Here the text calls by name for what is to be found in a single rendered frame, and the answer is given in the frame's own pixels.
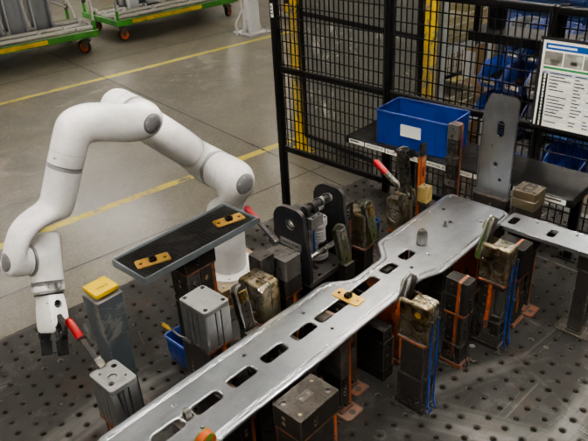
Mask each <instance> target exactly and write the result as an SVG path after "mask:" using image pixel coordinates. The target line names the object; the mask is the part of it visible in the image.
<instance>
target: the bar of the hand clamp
mask: <svg viewBox="0 0 588 441"><path fill-rule="evenodd" d="M395 153H396V158H397V166H398V174H399V182H400V191H401V193H405V194H406V195H407V197H408V192H409V193H410V196H409V197H408V199H410V200H413V199H414V197H413V188H412V179H411V170H410V158H413V157H414V156H415V154H416V152H415V150H414V149H411V148H410V149H409V146H404V145H403V146H401V147H399V148H397V149H396V150H395Z"/></svg>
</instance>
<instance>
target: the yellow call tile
mask: <svg viewBox="0 0 588 441"><path fill-rule="evenodd" d="M82 289H83V291H85V292H86V293H87V294H88V295H90V296H91V297H93V298H94V299H96V300H98V299H100V298H102V297H104V296H106V295H108V294H109V293H111V292H113V291H115V290H117V289H119V287H118V284H117V283H115V282H113V281H111V280H110V279H108V278H107V277H105V276H102V277H100V278H98V279H96V280H94V281H93V282H91V283H88V284H86V285H85V286H83V287H82Z"/></svg>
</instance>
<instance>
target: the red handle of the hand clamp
mask: <svg viewBox="0 0 588 441"><path fill-rule="evenodd" d="M373 165H374V166H375V167H376V168H377V169H378V170H379V171H380V172H381V173H382V174H383V175H384V176H385V177H386V178H387V179H388V180H389V181H390V182H391V183H392V184H393V185H394V186H395V187H396V188H397V189H398V191H399V192H401V191H400V183H399V182H398V180H397V179H396V178H395V177H394V176H393V175H392V174H391V173H390V172H389V170H388V169H387V168H386V167H385V166H384V165H383V164H382V163H381V162H380V161H379V159H377V160H375V161H374V163H373Z"/></svg>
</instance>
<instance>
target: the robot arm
mask: <svg viewBox="0 0 588 441"><path fill-rule="evenodd" d="M97 141H113V142H135V141H141V142H143V143H144V144H147V145H148V146H150V147H151V148H152V149H154V150H156V151H158V152H160V153H161V154H163V155H165V156H166V157H168V158H169V159H171V160H173V161H174V162H176V163H177V164H179V165H181V166H182V167H183V168H184V169H186V170H187V171H188V172H189V173H190V174H191V175H193V176H194V177H195V178H196V179H197V180H198V181H200V182H201V183H203V184H205V185H207V186H209V187H211V188H213V189H214V190H215V191H216V192H217V193H218V195H219V197H217V198H215V199H212V200H211V201H210V202H209V204H208V205H207V208H206V210H207V211H208V210H210V209H212V208H214V207H217V206H218V205H220V204H222V203H226V204H229V205H230V206H232V207H236V208H238V209H240V210H242V211H243V205H244V203H245V201H246V199H247V198H248V196H249V195H250V194H251V193H252V192H253V190H254V188H255V176H254V173H253V171H252V169H251V168H250V167H249V165H248V164H246V163H245V162H243V161H242V160H240V159H239V158H237V157H234V156H232V155H230V154H228V153H226V152H224V151H223V150H220V149H218V148H216V147H214V146H212V145H210V144H208V143H206V142H204V141H203V140H201V139H200V138H199V137H197V136H196V135H194V134H193V133H192V132H191V131H190V130H188V129H187V128H185V127H184V126H182V125H181V124H179V123H178V122H176V121H174V120H173V119H171V118H170V117H169V116H167V115H165V114H163V113H162V112H161V111H160V109H159V108H158V106H157V105H155V104H154V103H153V102H151V101H148V100H146V99H144V98H143V97H141V96H138V95H136V94H133V93H131V92H130V91H127V90H125V89H121V88H114V89H111V90H109V91H108V92H107V93H106V94H105V95H104V96H103V97H102V99H101V102H88V103H82V104H78V105H75V106H73V107H71V108H68V109H67V110H65V111H64V112H62V113H61V114H60V115H59V117H58V118H57V120H56V122H55V124H54V127H53V130H52V138H51V142H50V147H49V151H48V156H47V160H46V165H45V174H44V178H43V183H42V188H41V193H40V197H39V199H38V201H37V202H36V203H35V204H34V205H33V206H31V207H29V208H28V209H26V210H25V211H24V212H22V213H21V214H20V215H19V216H18V217H17V218H16V219H15V220H14V221H13V223H12V224H11V225H10V228H9V230H8V232H7V235H6V237H5V241H4V245H3V252H2V257H1V267H2V270H3V273H4V274H5V275H7V276H10V277H24V276H29V277H30V280H31V293H36V295H34V297H36V320H37V324H36V327H37V330H38V336H39V337H38V340H39V343H40V352H41V356H47V355H51V354H53V341H52V340H51V339H50V338H51V334H52V333H54V335H55V337H56V340H57V341H55V344H56V353H57V356H58V357H60V356H64V355H69V347H68V333H69V331H68V330H69V329H68V328H67V326H66V325H65V320H66V319H67V318H68V311H67V303H66V300H65V296H64V291H61V290H64V289H65V280H64V271H63V263H62V254H61V246H60V234H59V233H57V232H40V233H38V232H39V231H40V230H41V229H42V228H44V227H46V226H48V225H50V224H52V223H54V222H55V221H60V220H63V219H65V218H67V217H69V216H70V215H71V214H72V212H73V210H74V206H75V201H76V198H77V193H78V190H79V186H80V182H81V175H82V171H83V167H84V163H85V159H86V155H87V150H88V146H89V145H90V144H91V143H92V142H97ZM214 250H215V257H216V260H215V262H214V267H215V273H216V280H217V283H219V284H234V283H238V279H239V277H241V276H243V275H245V274H246V273H248V272H249V253H247V252H246V244H245V231H244V232H242V233H240V234H238V235H237V236H235V237H233V238H231V239H230V240H228V241H225V242H223V243H222V244H221V245H219V246H217V247H215V248H214Z"/></svg>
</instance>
